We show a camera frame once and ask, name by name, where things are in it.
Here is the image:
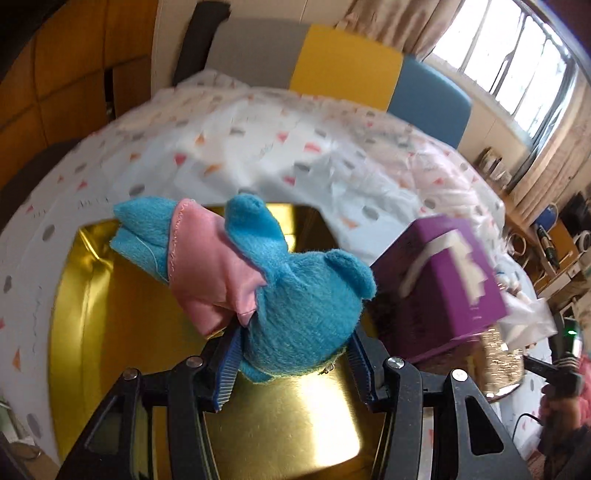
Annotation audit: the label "packages on desk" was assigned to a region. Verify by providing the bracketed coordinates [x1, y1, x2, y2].
[476, 147, 512, 190]

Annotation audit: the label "person right hand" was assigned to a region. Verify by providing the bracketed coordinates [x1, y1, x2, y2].
[538, 384, 590, 455]

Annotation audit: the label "black rolled mat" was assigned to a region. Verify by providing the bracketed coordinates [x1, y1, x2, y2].
[172, 1, 230, 86]

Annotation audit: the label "patterned plastic tablecloth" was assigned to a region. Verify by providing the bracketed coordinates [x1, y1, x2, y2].
[1, 71, 534, 462]

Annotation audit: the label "wooden wardrobe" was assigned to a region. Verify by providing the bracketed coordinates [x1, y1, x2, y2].
[1, 1, 158, 222]

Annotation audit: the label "left floral curtain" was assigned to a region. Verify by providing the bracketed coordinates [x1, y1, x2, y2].
[335, 0, 464, 60]

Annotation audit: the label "right floral curtain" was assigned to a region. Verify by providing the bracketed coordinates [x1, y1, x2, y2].
[511, 73, 590, 226]

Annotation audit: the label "grey yellow blue headboard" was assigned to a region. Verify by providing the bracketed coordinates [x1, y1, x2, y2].
[205, 18, 472, 148]

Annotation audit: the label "purple tissue box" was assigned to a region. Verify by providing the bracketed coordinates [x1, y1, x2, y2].
[368, 215, 508, 362]

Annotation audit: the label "blue plush toy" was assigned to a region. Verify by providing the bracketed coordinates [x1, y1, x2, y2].
[110, 194, 377, 383]

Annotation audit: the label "window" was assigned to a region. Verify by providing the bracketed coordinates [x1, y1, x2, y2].
[431, 0, 575, 140]

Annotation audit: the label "ornate gold tissue box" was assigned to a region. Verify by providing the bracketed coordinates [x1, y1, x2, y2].
[415, 325, 525, 403]

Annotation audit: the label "floral curtain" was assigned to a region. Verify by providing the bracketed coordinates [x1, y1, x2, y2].
[335, 0, 464, 60]
[511, 73, 590, 226]

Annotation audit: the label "gold metal tray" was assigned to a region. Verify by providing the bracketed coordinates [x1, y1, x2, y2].
[48, 219, 383, 479]

